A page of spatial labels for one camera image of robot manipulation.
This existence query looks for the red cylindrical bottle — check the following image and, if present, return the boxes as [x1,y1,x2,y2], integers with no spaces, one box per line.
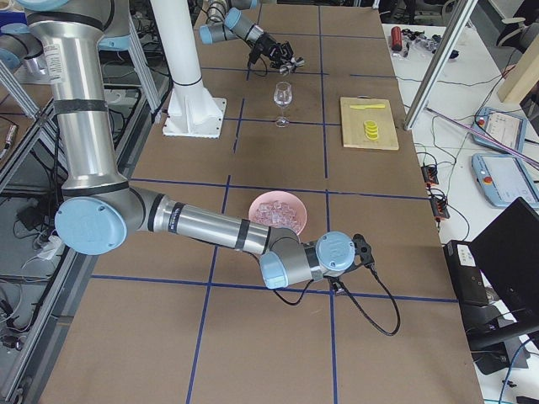
[390,26,403,52]

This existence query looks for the steel cocktail jigger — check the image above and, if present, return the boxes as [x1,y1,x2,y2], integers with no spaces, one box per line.
[279,57,305,76]

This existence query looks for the aluminium frame post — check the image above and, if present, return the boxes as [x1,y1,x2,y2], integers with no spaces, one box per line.
[403,0,478,130]

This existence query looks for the black mini computer box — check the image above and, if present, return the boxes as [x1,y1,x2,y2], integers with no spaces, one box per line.
[443,240,489,307]

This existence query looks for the clear wine glass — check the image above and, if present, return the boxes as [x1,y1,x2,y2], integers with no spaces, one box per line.
[273,82,292,128]

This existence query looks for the bamboo cutting board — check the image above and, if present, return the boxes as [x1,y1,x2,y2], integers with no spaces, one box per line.
[339,97,399,151]

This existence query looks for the teach pendant far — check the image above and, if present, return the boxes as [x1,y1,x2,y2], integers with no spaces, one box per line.
[471,107,527,152]

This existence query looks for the pink bowl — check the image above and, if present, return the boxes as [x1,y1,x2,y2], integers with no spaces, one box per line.
[248,191,307,235]

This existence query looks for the teach pendant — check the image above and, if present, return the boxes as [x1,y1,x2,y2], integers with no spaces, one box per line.
[471,107,527,152]
[472,153,538,209]

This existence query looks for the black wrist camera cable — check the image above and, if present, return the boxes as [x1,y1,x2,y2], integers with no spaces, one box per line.
[269,252,400,337]

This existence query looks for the yellow plastic knife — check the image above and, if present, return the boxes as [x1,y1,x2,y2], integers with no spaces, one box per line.
[349,104,386,110]

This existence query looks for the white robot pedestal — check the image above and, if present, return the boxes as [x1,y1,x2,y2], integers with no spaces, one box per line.
[151,0,227,139]

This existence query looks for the teach pendant near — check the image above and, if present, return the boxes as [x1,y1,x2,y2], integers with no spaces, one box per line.
[472,153,538,209]

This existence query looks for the clear ice cubes pile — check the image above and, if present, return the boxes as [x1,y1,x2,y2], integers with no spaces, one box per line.
[253,200,301,231]

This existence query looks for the black monitor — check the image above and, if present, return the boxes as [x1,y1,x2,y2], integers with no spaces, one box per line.
[469,197,538,320]

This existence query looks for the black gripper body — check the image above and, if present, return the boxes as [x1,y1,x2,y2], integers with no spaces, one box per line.
[331,279,346,295]
[252,33,284,63]

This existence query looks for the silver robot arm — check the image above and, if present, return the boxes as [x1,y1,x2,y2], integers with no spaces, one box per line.
[22,1,356,290]
[199,1,305,75]

